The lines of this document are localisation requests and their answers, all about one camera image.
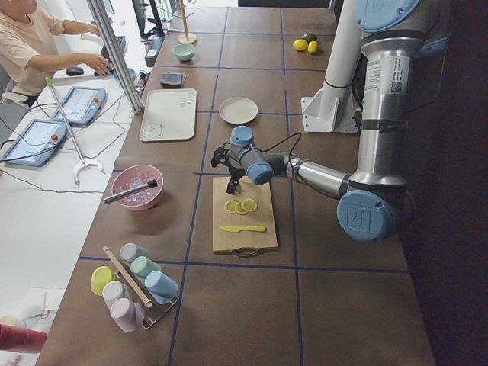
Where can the wooden mug stand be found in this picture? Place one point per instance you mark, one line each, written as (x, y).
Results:
(186, 36)

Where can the black computer mouse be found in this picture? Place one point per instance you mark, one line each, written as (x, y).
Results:
(74, 71)

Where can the green bowl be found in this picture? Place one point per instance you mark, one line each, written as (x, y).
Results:
(184, 51)

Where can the light blue cup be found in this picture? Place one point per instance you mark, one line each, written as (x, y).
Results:
(161, 286)

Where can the near teach pendant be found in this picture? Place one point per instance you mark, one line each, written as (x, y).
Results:
(36, 144)

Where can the yellow plastic knife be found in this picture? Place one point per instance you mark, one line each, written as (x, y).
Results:
(238, 229)

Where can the blue bowl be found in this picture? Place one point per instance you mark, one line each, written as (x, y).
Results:
(129, 75)

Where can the lemon slice middle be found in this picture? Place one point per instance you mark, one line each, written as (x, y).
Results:
(240, 208)

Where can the teach pendant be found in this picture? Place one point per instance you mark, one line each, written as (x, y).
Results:
(81, 104)
(36, 144)

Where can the lemon slice top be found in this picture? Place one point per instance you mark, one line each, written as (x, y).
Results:
(249, 205)

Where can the lemon slice bottom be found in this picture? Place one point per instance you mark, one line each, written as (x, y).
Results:
(230, 207)

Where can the aluminium frame post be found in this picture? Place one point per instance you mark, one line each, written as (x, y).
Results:
(107, 34)

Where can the red bottle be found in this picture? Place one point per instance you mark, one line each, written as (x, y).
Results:
(15, 337)

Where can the wooden cutting board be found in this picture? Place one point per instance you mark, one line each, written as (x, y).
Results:
(224, 242)

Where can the white grey cup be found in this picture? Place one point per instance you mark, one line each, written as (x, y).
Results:
(113, 291)

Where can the cream round plate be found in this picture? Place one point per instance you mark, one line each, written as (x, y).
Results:
(238, 110)

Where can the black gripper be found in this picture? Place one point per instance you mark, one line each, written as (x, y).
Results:
(235, 174)

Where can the white reacher grabber stick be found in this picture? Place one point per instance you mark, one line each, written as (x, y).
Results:
(84, 161)

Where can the pink cup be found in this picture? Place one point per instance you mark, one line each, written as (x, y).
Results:
(127, 314)

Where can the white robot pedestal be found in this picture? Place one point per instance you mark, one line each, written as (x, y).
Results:
(331, 109)

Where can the black box with label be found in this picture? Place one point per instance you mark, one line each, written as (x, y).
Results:
(152, 46)

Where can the green lime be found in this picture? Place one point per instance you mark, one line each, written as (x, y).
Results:
(309, 37)

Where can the pink bowl with ice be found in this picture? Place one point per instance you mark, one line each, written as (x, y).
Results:
(136, 176)

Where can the yellow lemon near plate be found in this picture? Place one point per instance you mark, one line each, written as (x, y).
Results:
(313, 47)

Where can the far teach pendant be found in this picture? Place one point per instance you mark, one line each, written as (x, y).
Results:
(81, 104)

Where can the yellow lemon far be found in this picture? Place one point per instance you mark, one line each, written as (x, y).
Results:
(300, 45)

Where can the black keyboard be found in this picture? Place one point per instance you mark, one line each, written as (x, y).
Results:
(122, 45)

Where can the seated person in beige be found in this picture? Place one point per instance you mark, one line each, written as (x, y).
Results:
(28, 50)

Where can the lemon slice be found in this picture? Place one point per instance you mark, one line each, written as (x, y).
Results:
(249, 205)
(230, 207)
(240, 208)

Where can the metal black-tipped scoop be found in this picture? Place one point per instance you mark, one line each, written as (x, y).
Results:
(116, 197)

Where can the green cup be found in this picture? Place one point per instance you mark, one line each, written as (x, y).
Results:
(142, 266)

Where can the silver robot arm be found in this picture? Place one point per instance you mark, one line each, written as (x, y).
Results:
(365, 90)

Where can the white tray with bear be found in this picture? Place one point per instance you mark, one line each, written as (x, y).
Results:
(169, 115)

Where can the white cup rack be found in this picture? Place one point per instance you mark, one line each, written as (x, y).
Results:
(152, 309)

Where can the yellow cup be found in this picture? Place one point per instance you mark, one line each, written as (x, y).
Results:
(100, 277)

